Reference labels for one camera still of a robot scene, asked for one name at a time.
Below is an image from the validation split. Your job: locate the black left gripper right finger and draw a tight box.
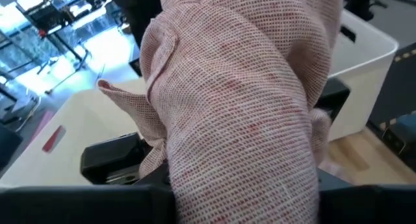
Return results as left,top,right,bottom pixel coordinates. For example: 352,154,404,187
317,168,416,224

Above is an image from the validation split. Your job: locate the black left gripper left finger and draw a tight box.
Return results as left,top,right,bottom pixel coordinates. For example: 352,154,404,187
0,164,179,224

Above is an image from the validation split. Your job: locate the pink checked shirt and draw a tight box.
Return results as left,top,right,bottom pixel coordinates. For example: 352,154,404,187
96,0,346,224

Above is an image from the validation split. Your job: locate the blue padded stool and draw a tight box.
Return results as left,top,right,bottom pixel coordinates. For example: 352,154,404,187
382,111,416,155

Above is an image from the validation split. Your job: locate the black equipment cart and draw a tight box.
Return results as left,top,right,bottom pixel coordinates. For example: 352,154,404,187
16,0,95,64

